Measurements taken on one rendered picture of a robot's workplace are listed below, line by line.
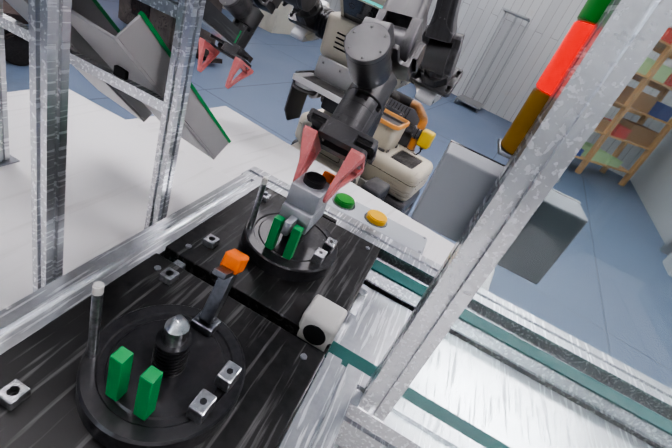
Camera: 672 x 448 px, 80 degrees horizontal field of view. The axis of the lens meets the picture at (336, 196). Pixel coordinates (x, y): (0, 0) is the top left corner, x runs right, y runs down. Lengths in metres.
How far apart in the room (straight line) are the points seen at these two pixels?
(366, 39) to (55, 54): 0.32
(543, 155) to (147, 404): 0.34
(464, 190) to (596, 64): 0.13
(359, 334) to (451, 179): 0.32
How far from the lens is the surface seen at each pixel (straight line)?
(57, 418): 0.42
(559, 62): 0.34
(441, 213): 0.36
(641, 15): 0.31
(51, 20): 0.41
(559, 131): 0.31
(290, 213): 0.53
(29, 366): 0.45
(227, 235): 0.59
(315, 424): 0.46
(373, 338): 0.61
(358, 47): 0.52
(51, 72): 0.43
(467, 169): 0.35
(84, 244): 0.72
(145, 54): 0.55
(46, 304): 0.51
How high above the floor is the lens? 1.33
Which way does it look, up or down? 28 degrees down
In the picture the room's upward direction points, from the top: 23 degrees clockwise
